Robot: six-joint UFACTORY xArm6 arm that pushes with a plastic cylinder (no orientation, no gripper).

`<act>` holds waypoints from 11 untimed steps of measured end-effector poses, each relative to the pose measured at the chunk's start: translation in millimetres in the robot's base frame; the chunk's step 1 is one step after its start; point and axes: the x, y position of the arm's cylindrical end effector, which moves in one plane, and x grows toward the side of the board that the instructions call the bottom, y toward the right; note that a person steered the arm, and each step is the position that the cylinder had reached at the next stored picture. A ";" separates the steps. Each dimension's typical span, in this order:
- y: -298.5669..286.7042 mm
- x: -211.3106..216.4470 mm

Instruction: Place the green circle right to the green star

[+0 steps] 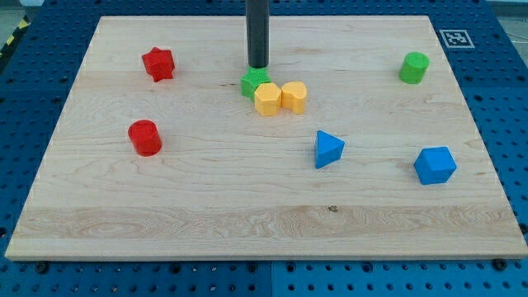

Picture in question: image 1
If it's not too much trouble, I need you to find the green star block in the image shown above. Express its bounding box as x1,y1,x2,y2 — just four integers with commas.
240,67,271,101

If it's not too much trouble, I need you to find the red star block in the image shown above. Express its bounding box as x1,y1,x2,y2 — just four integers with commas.
141,47,176,83

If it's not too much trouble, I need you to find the yellow hexagon block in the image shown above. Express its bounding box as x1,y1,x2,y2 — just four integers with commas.
254,82,282,116

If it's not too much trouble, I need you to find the yellow heart block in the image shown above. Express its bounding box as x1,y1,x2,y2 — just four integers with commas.
281,81,308,115

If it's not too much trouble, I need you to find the blue triangle block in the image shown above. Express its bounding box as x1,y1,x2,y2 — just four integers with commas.
314,130,345,169

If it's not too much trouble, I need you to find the wooden board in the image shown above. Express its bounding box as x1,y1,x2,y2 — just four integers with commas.
6,16,527,262

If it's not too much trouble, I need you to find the red cylinder block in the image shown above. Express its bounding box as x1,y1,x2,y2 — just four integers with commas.
128,119,163,157

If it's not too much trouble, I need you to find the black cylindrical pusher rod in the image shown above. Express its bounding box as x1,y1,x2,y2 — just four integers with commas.
246,0,270,68

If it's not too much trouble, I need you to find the green cylinder block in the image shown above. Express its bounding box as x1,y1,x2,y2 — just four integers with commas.
398,51,430,84

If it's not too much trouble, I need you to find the blue cube block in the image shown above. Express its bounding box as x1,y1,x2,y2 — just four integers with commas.
413,147,457,185

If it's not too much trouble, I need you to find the white fiducial marker tag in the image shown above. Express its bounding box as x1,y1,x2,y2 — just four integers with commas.
440,29,474,49

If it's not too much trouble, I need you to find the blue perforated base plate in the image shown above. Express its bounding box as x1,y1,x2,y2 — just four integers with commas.
1,1,527,296

